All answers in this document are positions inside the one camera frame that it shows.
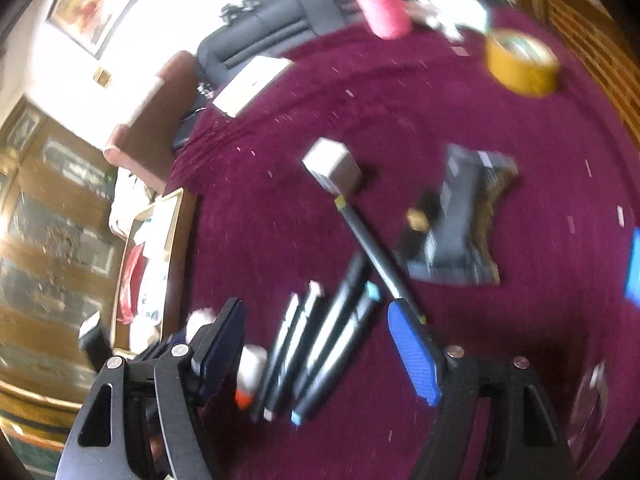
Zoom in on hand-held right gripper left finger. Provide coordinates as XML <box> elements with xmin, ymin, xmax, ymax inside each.
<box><xmin>56</xmin><ymin>297</ymin><xmax>247</xmax><ymax>480</ymax></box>

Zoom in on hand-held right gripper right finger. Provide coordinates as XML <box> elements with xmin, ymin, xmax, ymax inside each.
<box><xmin>387</xmin><ymin>299</ymin><xmax>576</xmax><ymax>480</ymax></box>

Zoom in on black pen with white tip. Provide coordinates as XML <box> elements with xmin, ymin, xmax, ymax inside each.
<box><xmin>249</xmin><ymin>292</ymin><xmax>301</xmax><ymax>423</ymax></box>
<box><xmin>260</xmin><ymin>280</ymin><xmax>326</xmax><ymax>421</ymax></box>

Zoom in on black marker with teal cap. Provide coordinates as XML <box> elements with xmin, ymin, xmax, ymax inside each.
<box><xmin>290</xmin><ymin>282</ymin><xmax>388</xmax><ymax>423</ymax></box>

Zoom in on thick black marker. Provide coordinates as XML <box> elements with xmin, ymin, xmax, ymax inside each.
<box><xmin>292</xmin><ymin>252</ymin><xmax>371</xmax><ymax>401</ymax></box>

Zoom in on black pen with yellow ends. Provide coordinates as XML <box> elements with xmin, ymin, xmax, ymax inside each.
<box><xmin>334</xmin><ymin>199</ymin><xmax>428</xmax><ymax>325</ymax></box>

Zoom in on cardboard box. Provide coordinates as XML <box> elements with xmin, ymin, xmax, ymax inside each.
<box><xmin>109</xmin><ymin>187</ymin><xmax>198</xmax><ymax>356</ymax></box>

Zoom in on black packet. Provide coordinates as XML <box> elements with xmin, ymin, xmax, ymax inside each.
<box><xmin>405</xmin><ymin>144</ymin><xmax>520</xmax><ymax>286</ymax></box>

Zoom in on small white box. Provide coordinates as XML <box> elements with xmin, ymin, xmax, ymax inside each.
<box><xmin>301</xmin><ymin>137</ymin><xmax>363</xmax><ymax>196</ymax></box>

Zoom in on white object with orange tip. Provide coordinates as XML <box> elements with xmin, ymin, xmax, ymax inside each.
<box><xmin>186</xmin><ymin>307</ymin><xmax>270</xmax><ymax>411</ymax></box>

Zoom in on red packet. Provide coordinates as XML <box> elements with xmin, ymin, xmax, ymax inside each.
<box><xmin>117</xmin><ymin>245</ymin><xmax>146</xmax><ymax>323</ymax></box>

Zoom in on black roll with gold label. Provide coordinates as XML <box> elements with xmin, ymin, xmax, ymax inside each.
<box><xmin>397</xmin><ymin>190</ymin><xmax>443</xmax><ymax>266</ymax></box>

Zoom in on clear eyeglasses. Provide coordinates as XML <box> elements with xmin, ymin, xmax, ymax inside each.
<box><xmin>565</xmin><ymin>360</ymin><xmax>613</xmax><ymax>466</ymax></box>

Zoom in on wooden display cabinet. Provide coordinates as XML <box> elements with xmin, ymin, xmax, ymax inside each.
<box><xmin>0</xmin><ymin>100</ymin><xmax>131</xmax><ymax>411</ymax></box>

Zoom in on blue battery pack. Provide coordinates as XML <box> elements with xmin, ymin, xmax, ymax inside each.
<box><xmin>625</xmin><ymin>227</ymin><xmax>640</xmax><ymax>306</ymax></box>

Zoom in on brown armchair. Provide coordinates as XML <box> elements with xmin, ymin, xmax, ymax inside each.
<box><xmin>104</xmin><ymin>50</ymin><xmax>201</xmax><ymax>196</ymax></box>

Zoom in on white paper stack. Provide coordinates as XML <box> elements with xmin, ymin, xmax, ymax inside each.
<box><xmin>212</xmin><ymin>56</ymin><xmax>293</xmax><ymax>118</ymax></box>

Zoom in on yellow tape roll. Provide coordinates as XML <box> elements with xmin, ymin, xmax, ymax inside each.
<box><xmin>486</xmin><ymin>29</ymin><xmax>561</xmax><ymax>97</ymax></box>

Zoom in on black leather sofa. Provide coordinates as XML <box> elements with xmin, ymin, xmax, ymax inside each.
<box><xmin>196</xmin><ymin>0</ymin><xmax>371</xmax><ymax>86</ymax></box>

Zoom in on black and white buckles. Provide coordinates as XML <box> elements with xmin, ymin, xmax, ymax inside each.
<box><xmin>222</xmin><ymin>0</ymin><xmax>263</xmax><ymax>23</ymax></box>

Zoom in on white cloth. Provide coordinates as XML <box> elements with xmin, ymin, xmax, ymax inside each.
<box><xmin>405</xmin><ymin>0</ymin><xmax>493</xmax><ymax>43</ymax></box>

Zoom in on pink knitted bottle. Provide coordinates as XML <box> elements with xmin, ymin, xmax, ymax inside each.
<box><xmin>342</xmin><ymin>0</ymin><xmax>412</xmax><ymax>40</ymax></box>

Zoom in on framed wall picture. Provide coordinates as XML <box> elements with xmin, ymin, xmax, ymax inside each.
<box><xmin>47</xmin><ymin>0</ymin><xmax>176</xmax><ymax>58</ymax></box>

